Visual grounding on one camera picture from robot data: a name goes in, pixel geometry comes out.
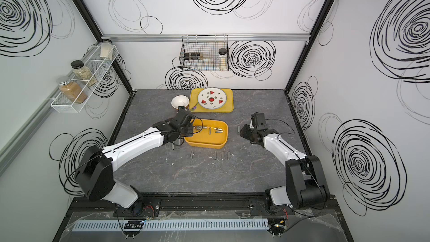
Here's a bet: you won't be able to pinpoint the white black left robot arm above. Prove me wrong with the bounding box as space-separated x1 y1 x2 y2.
74 109 195 215

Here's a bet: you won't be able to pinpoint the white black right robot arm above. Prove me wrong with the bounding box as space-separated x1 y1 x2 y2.
240 113 330 209

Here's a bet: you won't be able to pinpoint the chrome socket big central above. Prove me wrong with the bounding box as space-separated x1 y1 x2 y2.
193 125 207 130

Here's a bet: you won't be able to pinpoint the yellow plastic storage box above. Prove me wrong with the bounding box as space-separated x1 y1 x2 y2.
184 119 228 149

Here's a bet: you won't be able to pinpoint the yellow plastic tray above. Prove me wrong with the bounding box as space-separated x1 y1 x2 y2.
188 89 234 113

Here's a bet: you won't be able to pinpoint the orange white bowl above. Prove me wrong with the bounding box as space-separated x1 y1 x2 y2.
171 95 190 109

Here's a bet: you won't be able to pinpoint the watermelon pattern ceramic plate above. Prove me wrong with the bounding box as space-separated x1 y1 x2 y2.
197 87 227 110

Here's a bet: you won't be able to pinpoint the dark item in basket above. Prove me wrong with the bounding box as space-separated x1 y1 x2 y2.
183 52 203 60

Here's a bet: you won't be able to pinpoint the spice jar white contents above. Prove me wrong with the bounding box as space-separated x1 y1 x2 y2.
100 39 114 60

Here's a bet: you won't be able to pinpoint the spice jar black lid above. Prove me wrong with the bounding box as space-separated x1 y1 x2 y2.
71 60 97 87

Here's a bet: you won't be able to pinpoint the spice jar brown powder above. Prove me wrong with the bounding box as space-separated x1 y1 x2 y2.
57 76 87 104

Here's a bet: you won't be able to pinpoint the black wire wall basket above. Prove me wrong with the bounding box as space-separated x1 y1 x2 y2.
179 34 230 71

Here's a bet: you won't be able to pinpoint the white slotted cable duct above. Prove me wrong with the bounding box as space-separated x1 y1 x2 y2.
72 218 269 232

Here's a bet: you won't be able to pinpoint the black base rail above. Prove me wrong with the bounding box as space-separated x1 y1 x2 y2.
66 193 341 218

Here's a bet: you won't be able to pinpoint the clear acrylic wall shelf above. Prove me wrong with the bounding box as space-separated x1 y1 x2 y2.
50 41 120 114

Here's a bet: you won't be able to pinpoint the black corner frame post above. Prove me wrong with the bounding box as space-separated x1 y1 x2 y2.
285 0 335 95

